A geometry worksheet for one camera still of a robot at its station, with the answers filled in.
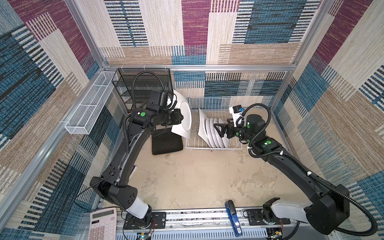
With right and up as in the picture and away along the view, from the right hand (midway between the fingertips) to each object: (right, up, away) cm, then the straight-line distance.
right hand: (221, 124), depth 75 cm
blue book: (-48, -26, +14) cm, 56 cm away
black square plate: (-34, -11, +27) cm, 44 cm away
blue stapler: (+5, -44, -4) cm, 44 cm away
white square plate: (-18, -2, -2) cm, 19 cm away
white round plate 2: (-2, -6, -6) cm, 9 cm away
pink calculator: (-56, -47, -4) cm, 73 cm away
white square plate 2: (-9, -4, +9) cm, 14 cm away
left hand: (-18, +5, -4) cm, 19 cm away
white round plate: (-4, -4, -3) cm, 6 cm away
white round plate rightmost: (+6, -10, +14) cm, 18 cm away
